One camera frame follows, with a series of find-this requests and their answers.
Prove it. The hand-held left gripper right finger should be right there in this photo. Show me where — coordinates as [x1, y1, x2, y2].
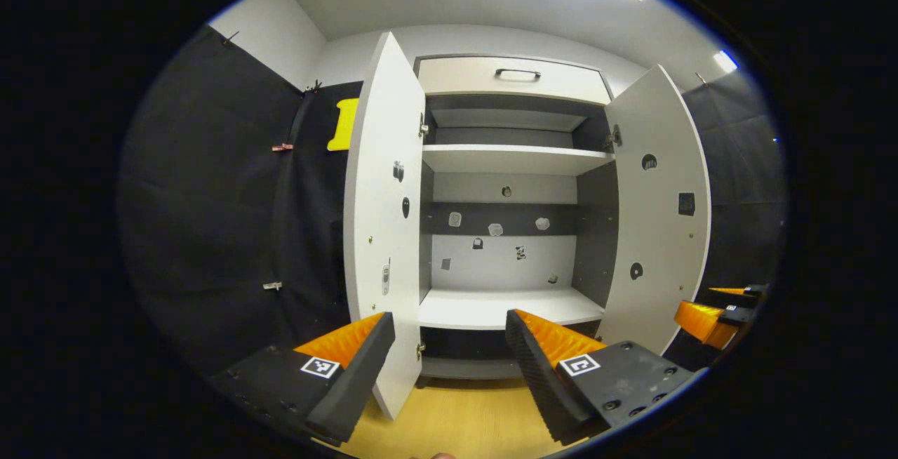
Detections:
[505, 310, 709, 446]

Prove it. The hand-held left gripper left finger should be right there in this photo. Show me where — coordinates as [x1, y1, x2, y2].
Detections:
[209, 312, 397, 446]

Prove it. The white cabinet door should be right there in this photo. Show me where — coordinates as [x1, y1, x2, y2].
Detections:
[343, 31, 428, 422]
[596, 64, 713, 357]

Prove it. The white double-door shoe cabinet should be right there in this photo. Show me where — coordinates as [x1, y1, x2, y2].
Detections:
[343, 31, 713, 422]

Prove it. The white cabinet shelf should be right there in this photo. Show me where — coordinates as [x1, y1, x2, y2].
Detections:
[422, 144, 617, 178]
[418, 286, 606, 332]

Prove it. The white cabinet drawer front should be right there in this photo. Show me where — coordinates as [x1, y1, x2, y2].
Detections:
[415, 55, 614, 106]

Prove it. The black backdrop cloth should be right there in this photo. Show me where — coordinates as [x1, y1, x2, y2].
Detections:
[118, 24, 788, 379]

